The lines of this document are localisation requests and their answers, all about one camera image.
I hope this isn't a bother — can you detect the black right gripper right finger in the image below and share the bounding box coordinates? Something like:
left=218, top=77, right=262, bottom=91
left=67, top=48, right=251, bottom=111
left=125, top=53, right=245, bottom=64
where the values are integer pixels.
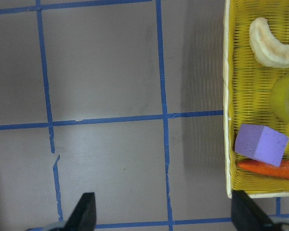
left=231, top=190, right=279, bottom=231

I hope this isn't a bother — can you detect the clear yellow tape roll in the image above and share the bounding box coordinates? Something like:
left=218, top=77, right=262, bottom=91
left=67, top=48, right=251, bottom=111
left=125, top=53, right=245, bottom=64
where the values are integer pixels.
left=270, top=73, right=289, bottom=124

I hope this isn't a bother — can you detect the yellow woven tray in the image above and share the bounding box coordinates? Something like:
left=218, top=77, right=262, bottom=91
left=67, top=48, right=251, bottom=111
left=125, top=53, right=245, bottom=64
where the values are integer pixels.
left=223, top=0, right=289, bottom=198

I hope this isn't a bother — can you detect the purple foam cube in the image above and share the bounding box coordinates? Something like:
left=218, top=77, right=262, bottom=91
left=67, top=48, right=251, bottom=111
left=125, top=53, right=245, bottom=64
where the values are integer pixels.
left=235, top=124, right=289, bottom=167

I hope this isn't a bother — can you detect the orange toy carrot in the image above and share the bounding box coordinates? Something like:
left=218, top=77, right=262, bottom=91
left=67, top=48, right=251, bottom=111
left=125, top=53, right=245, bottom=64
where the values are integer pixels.
left=237, top=160, right=289, bottom=180

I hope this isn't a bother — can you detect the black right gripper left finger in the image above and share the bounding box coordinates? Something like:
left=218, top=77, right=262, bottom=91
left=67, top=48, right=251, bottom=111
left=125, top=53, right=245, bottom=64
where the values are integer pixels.
left=64, top=192, right=97, bottom=231

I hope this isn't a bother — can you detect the pale banana slice toy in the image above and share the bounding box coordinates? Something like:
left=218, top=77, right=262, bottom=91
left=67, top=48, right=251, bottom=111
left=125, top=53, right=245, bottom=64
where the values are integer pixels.
left=249, top=17, right=289, bottom=69

